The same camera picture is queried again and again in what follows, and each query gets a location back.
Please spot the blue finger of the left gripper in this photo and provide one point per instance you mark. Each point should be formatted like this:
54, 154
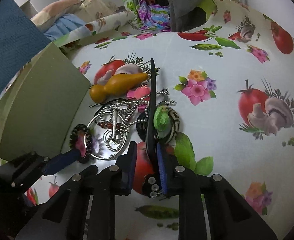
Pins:
61, 161

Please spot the white cardboard jewelry tray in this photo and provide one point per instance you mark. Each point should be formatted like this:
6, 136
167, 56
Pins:
43, 106

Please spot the vegetable print tablecloth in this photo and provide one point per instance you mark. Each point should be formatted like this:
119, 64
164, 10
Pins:
230, 80

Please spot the purple floral cloth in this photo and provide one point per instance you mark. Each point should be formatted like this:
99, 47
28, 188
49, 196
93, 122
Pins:
149, 17

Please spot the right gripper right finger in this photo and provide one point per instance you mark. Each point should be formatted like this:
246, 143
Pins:
167, 164

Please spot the black hair stick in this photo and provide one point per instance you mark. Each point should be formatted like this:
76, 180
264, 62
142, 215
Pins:
152, 185

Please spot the light blue pleated cloth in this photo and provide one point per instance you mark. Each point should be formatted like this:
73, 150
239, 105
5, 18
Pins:
63, 25

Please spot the black white woven bangle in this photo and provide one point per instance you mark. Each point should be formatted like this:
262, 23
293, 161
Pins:
164, 137

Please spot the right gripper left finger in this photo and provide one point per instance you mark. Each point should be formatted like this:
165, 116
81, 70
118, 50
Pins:
127, 165

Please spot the cream pink pillow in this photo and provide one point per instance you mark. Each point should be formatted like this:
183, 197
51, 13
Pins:
86, 10

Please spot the orange gourd pendant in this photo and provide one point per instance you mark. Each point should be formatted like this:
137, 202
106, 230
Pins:
117, 85

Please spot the green woven ornament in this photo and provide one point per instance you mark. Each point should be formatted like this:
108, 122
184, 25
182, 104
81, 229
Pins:
161, 118

